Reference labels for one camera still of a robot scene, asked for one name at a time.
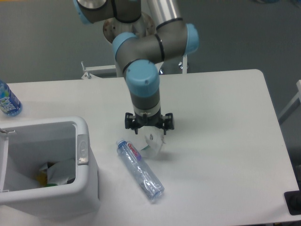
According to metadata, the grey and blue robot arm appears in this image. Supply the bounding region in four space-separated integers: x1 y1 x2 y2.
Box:
74 0 199 132

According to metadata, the white paper carton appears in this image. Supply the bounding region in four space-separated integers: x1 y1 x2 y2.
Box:
139 127 165 159

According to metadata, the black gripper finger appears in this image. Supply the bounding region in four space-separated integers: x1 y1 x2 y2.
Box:
125 113 139 135
162 113 174 135

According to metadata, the trash inside the can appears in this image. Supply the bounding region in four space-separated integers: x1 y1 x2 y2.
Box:
35 159 76 187

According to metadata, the white frame at right edge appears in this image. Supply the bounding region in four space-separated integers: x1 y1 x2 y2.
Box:
278 80 301 125

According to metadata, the clear plastic water bottle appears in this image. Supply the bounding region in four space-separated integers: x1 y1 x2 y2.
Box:
116 139 165 202

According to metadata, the white metal base frame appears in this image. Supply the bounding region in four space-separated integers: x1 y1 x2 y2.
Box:
80 55 190 80

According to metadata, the blue labelled drink bottle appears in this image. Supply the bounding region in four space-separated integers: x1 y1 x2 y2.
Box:
0 80 23 117

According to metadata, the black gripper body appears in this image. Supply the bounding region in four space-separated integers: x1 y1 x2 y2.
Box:
133 113 163 129

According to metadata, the white plastic trash can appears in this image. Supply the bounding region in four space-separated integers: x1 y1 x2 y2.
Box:
0 116 100 218

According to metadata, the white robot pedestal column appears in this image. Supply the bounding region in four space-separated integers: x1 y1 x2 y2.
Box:
103 13 159 78

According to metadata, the black clamp at table edge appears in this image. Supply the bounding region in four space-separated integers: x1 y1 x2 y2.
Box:
284 190 301 216

